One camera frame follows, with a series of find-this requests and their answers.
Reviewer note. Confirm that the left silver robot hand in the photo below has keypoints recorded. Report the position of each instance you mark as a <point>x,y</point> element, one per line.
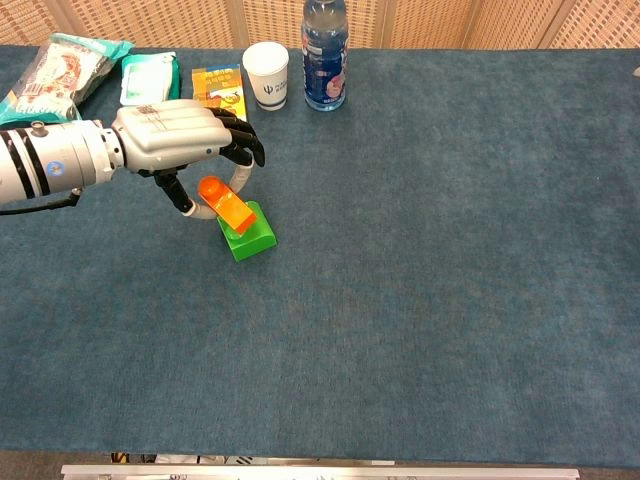
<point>170,135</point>

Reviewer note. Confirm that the orange toy block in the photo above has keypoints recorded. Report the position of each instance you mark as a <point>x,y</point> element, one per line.
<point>230,207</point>

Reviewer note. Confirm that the green toy block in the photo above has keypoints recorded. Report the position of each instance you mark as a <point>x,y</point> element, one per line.
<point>257,240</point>

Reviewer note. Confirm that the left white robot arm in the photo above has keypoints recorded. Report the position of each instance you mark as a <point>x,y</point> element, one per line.
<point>50,160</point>

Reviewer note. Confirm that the teal wet wipes pack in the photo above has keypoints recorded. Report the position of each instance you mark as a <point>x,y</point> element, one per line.
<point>147,80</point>

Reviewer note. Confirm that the yellow blue carton box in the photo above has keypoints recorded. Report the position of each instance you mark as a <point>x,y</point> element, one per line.
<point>220,82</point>

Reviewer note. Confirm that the white paper cup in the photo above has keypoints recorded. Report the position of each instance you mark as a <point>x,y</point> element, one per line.
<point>267,75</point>

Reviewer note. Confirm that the woven wicker folding screen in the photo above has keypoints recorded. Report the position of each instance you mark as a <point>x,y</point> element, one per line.
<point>150,20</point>

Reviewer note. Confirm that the white teal snack bag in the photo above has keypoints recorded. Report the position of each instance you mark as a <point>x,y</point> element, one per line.
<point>50,75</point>

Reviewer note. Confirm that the blue drink bottle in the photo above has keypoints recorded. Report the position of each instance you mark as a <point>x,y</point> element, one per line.
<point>325,65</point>

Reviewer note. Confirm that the blue felt table cloth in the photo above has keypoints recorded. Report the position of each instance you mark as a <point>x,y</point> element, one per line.
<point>400,325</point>

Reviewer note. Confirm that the aluminium profile rail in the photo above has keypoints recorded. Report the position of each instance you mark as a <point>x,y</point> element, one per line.
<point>320,472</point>

